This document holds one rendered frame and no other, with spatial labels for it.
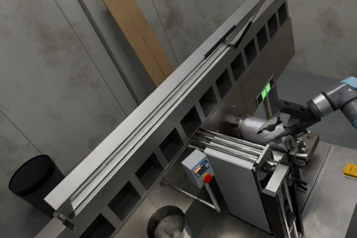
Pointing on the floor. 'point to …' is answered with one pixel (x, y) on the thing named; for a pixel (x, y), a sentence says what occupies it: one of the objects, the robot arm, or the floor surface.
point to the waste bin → (36, 182)
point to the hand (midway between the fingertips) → (261, 135)
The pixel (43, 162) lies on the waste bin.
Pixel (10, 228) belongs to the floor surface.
